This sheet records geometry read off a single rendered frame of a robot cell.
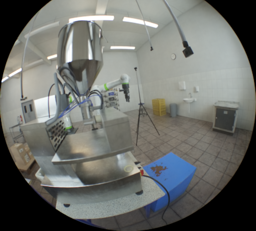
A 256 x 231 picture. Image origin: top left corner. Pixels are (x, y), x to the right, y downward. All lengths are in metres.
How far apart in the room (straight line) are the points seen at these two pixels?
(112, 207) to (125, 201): 0.10
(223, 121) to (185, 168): 2.14
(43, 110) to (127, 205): 0.77
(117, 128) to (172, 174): 0.83
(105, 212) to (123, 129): 0.59
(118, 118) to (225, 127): 2.91
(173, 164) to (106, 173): 0.76
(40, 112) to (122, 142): 0.50
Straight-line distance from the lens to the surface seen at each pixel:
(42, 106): 0.61
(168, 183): 0.95
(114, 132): 0.30
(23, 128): 0.51
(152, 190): 0.74
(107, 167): 0.56
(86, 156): 0.35
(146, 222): 1.42
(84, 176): 0.56
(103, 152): 0.34
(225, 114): 2.90
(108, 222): 1.49
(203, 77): 3.69
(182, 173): 1.03
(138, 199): 0.72
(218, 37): 3.75
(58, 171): 0.54
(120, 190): 0.60
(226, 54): 3.56
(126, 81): 1.15
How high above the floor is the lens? 1.41
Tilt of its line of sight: 7 degrees down
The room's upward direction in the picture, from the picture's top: 8 degrees counter-clockwise
